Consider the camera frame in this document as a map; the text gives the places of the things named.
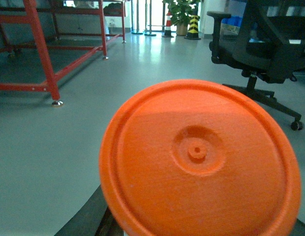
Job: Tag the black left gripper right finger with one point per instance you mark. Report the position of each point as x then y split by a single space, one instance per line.
299 228

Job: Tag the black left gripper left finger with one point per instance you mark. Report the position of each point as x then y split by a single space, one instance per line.
92 219

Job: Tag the orange cylindrical capacitor 4680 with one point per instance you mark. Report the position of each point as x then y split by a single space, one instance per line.
195 158

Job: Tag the black office chair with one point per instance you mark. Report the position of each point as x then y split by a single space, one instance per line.
270 46

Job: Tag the red white traffic cone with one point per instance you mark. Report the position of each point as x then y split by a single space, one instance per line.
167 30

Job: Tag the yellow black striped bollard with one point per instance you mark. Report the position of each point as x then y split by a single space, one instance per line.
193 31

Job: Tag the potted green plant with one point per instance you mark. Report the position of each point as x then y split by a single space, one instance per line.
181 12

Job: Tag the red metal frame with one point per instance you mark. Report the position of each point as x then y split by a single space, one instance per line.
42 41

